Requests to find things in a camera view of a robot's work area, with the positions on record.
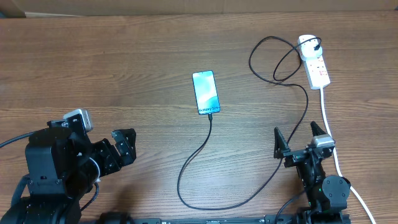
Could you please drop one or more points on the white wall charger plug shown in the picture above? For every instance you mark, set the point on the white wall charger plug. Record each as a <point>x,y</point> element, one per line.
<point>309,47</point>

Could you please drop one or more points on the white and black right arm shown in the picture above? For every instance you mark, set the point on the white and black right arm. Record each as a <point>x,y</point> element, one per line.
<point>326,194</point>

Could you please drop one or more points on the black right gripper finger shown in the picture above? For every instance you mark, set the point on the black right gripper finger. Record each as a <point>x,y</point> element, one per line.
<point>316,130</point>
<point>281,147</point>

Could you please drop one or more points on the brown cardboard backdrop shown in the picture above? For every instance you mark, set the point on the brown cardboard backdrop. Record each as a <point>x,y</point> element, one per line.
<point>22,8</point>

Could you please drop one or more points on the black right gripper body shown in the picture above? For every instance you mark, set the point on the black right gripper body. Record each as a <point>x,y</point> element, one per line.
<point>293,157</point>

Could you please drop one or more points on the white power strip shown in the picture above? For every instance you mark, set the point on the white power strip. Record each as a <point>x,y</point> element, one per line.
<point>317,73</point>

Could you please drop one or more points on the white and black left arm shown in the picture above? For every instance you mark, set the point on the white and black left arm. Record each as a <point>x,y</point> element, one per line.
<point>63,166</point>

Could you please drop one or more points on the Samsung Galaxy smartphone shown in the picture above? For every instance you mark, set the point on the Samsung Galaxy smartphone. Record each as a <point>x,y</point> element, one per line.
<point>206,92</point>

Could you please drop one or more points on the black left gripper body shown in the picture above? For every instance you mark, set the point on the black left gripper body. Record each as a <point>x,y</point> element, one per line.
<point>106,157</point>

